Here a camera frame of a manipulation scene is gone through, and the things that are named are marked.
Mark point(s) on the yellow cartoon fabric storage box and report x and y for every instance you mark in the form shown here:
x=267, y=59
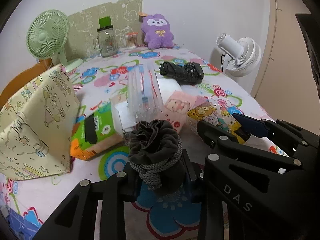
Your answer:
x=36, y=127

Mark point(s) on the white cotton pad pack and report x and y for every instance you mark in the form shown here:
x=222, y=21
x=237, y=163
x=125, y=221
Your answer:
x=120, y=107

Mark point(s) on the clear plastic packet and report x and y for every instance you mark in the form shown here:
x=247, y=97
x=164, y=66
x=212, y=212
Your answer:
x=144, y=97

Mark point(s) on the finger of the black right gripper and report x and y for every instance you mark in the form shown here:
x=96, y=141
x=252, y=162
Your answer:
x=227, y=145
x=283, y=134

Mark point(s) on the white standing fan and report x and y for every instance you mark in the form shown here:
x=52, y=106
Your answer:
x=240, y=57

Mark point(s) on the glass mason jar mug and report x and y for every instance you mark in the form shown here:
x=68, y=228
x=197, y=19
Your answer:
x=106, y=37

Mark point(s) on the black plastic bag bundle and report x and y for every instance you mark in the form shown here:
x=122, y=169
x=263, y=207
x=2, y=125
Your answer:
x=190, y=73

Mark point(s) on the yellow bear cartoon pack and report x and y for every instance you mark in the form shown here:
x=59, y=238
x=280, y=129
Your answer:
x=217, y=116

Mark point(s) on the pink baby tissue pack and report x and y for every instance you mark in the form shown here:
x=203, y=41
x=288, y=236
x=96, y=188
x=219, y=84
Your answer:
x=176, y=108

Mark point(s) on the green desk fan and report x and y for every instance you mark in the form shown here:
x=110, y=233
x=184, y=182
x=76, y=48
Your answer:
x=47, y=36

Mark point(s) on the green orange tissue pack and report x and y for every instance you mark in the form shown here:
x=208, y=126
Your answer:
x=96, y=133

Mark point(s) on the floral tablecloth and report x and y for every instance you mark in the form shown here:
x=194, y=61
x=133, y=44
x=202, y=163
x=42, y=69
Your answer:
x=27, y=204

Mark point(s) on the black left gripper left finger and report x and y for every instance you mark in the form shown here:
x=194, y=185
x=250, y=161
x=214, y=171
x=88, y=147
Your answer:
x=75, y=217

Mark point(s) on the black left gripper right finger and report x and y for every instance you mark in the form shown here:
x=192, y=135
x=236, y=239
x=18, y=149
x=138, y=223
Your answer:
x=211, y=189

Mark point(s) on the small toothpick jar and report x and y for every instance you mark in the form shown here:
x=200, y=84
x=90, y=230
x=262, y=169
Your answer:
x=131, y=40

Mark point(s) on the purple plush bunny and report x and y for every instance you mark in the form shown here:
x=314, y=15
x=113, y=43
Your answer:
x=156, y=30

